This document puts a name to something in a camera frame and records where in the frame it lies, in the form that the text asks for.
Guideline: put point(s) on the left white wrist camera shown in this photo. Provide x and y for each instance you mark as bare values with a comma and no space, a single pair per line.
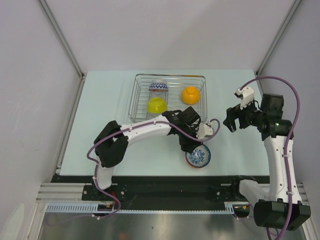
204,131

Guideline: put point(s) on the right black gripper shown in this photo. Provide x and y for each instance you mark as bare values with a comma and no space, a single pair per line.
233,113

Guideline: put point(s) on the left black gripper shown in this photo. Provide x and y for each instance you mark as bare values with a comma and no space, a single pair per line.
188,146

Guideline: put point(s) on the right aluminium corner post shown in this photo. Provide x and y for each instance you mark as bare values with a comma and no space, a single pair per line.
279,35

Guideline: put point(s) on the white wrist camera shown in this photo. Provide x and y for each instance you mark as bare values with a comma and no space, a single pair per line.
204,131
246,95

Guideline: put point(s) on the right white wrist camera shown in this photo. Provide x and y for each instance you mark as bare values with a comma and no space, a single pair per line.
246,95

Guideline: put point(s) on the aluminium corner post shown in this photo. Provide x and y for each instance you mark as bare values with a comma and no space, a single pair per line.
279,35
49,15

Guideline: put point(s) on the orange bottom bowl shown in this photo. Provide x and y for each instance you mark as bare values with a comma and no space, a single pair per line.
197,166

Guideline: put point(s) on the yellow green bowl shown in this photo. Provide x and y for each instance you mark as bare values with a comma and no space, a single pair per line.
156,105

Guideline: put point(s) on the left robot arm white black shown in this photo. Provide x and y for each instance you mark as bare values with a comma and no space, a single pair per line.
111,144

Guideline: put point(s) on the aluminium frame rail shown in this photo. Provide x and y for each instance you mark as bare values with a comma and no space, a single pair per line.
57,193

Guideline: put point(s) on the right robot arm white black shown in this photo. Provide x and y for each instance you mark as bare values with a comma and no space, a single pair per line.
280,207

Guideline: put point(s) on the white slotted cable duct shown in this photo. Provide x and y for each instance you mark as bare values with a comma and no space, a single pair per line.
95,208

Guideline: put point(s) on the blue white floral bowl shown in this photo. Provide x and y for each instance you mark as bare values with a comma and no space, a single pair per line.
199,156

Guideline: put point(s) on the red patterned blue zigzag bowl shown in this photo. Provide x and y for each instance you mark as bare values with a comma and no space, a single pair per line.
159,86

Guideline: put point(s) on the metal wire dish rack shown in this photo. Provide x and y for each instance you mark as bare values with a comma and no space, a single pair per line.
141,94

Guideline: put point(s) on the orange yellow bowl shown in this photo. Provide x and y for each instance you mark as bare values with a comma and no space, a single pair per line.
190,95

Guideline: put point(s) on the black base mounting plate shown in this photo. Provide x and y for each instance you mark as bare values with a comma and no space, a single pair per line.
233,180

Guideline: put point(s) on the left aluminium corner post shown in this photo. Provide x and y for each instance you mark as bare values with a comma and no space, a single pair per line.
49,15

